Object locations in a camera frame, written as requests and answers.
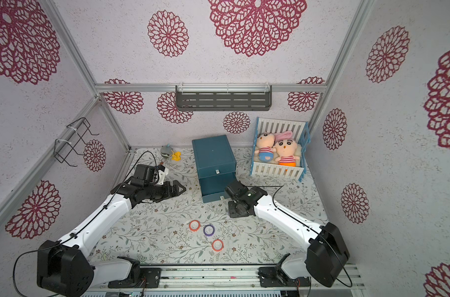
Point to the white blue toy crib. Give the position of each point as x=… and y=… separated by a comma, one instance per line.
x=300, y=133

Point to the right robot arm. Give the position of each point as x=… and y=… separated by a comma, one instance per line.
x=323, y=253

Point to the teal three-drawer cabinet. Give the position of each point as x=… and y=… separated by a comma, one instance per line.
x=215, y=165

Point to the red tape roll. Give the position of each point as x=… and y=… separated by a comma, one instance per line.
x=217, y=245
x=194, y=225

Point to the aluminium rail frame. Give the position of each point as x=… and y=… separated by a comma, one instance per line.
x=232, y=281

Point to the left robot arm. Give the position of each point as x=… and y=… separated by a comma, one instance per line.
x=62, y=265

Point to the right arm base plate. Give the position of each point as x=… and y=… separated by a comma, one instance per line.
x=273, y=277

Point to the purple tape roll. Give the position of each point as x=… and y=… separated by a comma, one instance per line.
x=209, y=230

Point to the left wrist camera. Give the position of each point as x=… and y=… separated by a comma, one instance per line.
x=146, y=175

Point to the black-haired plush doll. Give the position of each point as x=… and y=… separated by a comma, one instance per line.
x=286, y=148

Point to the grey shark toy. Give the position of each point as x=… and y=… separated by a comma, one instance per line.
x=166, y=151

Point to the yellow duck toy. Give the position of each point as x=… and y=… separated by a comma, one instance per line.
x=176, y=156

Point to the grey wall shelf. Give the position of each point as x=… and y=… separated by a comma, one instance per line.
x=223, y=98

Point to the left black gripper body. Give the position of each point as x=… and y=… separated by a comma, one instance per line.
x=157, y=192

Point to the pink plush doll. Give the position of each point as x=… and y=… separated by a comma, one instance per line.
x=264, y=150

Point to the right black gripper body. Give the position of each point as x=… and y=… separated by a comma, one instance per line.
x=231, y=189

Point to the black wire wall rack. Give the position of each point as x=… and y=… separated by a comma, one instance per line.
x=63, y=148

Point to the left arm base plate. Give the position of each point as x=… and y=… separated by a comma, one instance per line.
x=143, y=278

